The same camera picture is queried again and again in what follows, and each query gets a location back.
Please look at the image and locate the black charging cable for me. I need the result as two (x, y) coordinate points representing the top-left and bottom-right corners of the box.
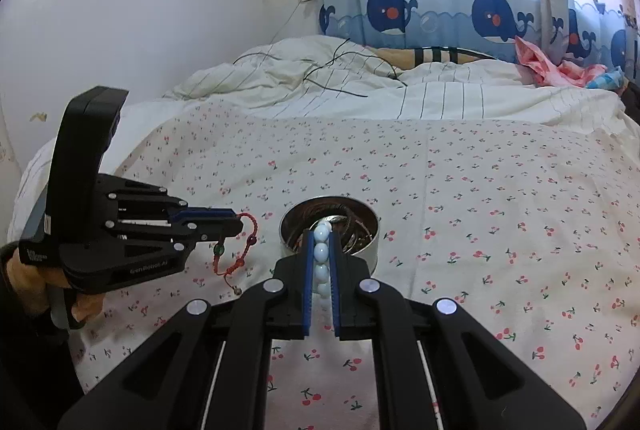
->
(234, 0), (409, 100)

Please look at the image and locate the striped pillow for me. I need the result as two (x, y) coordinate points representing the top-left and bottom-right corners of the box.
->
(372, 45), (502, 70)

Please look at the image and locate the cherry print bed sheet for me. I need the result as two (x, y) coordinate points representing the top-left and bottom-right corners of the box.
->
(69, 102), (640, 430)

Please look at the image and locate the brown bead bracelet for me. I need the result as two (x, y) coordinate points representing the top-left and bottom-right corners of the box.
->
(287, 202), (374, 257)

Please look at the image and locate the person's left hand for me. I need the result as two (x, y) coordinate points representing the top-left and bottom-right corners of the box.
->
(7, 255), (104, 323)

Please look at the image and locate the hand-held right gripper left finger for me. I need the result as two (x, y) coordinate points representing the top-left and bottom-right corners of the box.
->
(57, 230), (316, 430)

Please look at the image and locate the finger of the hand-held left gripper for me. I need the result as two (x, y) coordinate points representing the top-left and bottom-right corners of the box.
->
(97, 175), (240, 224)
(107, 218), (246, 271)

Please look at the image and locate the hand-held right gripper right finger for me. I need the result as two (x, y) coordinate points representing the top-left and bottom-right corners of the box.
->
(327, 226), (586, 430)

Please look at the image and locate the round metal tin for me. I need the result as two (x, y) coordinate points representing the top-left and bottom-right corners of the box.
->
(278, 195), (382, 279)

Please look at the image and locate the light blue cloth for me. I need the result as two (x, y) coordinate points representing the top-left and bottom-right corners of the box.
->
(587, 66), (629, 92)

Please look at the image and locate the person's left forearm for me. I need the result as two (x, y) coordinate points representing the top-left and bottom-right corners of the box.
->
(0, 242), (87, 411)

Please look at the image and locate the red string bracelet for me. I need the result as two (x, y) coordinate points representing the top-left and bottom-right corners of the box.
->
(212, 211), (262, 297)

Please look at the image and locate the white bead bracelet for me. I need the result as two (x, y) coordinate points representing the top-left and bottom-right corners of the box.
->
(310, 219), (335, 312)

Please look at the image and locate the white striped duvet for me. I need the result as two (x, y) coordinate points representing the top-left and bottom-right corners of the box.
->
(7, 34), (629, 242)

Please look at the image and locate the pink cloth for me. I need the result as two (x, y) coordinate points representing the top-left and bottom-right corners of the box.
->
(514, 35), (609, 89)

